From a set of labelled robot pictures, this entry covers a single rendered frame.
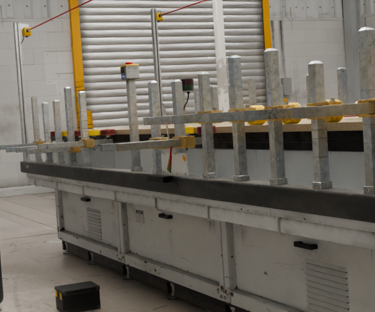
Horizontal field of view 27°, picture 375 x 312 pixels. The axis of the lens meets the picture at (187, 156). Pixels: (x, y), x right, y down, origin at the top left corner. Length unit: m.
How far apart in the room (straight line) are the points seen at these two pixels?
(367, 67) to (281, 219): 0.71
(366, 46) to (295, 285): 1.19
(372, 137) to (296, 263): 0.97
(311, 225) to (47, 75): 8.83
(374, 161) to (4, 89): 9.04
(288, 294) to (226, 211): 0.42
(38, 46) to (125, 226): 6.78
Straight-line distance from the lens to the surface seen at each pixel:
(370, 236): 2.35
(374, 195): 2.24
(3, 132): 10.97
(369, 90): 2.26
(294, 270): 3.12
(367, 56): 2.26
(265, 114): 2.31
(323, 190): 2.44
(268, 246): 3.25
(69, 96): 4.72
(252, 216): 2.89
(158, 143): 3.24
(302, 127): 2.85
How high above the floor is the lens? 0.96
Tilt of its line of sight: 3 degrees down
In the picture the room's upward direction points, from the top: 4 degrees counter-clockwise
